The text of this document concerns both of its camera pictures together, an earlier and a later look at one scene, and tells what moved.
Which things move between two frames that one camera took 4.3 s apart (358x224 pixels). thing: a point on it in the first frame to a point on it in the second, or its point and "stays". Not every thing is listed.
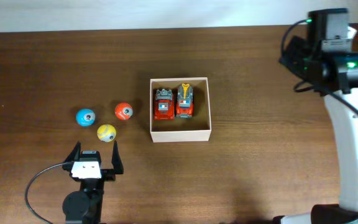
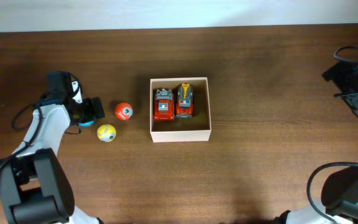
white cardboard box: [197, 129] stays
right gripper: [293, 52] to [337, 73]
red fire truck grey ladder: [164, 104] stays
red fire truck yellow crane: [184, 102] stays
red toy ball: [123, 111] stays
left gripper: [109, 175] to [94, 113]
